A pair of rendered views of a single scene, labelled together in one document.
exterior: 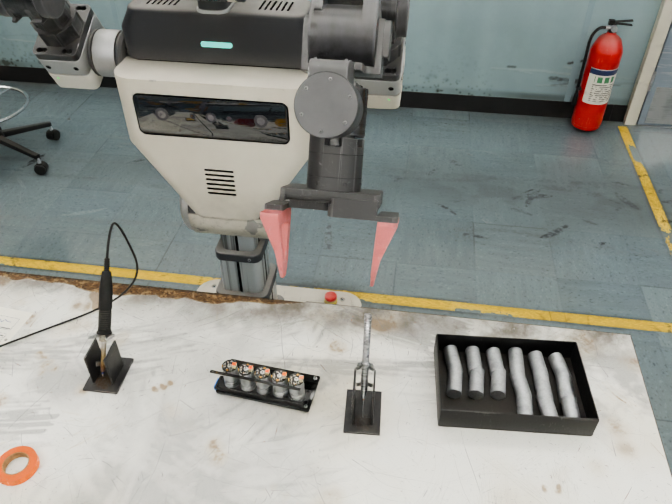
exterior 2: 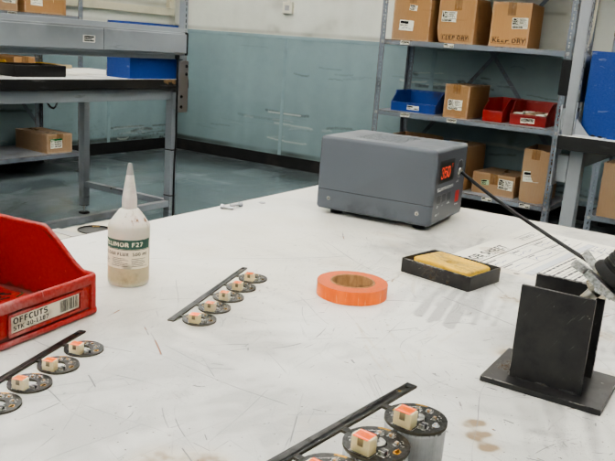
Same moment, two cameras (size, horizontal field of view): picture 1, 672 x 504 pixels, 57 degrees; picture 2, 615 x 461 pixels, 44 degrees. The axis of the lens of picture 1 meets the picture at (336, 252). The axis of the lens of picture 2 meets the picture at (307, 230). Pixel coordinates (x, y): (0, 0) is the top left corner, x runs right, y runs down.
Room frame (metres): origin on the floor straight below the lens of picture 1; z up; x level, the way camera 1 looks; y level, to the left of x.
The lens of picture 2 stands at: (0.71, -0.10, 0.95)
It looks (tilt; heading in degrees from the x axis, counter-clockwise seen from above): 14 degrees down; 114
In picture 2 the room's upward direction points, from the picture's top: 4 degrees clockwise
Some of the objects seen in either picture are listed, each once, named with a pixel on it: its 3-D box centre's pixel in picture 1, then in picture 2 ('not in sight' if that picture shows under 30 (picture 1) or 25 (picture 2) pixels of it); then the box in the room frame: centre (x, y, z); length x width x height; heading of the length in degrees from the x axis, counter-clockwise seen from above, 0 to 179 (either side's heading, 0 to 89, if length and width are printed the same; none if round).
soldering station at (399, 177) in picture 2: not in sight; (393, 176); (0.42, 0.80, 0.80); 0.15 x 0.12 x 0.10; 176
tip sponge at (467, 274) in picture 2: not in sight; (450, 268); (0.56, 0.58, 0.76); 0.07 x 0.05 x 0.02; 162
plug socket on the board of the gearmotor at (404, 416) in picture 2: not in sight; (406, 416); (0.64, 0.16, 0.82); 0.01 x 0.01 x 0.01; 76
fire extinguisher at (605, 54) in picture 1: (600, 74); not in sight; (2.91, -1.31, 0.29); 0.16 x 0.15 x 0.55; 82
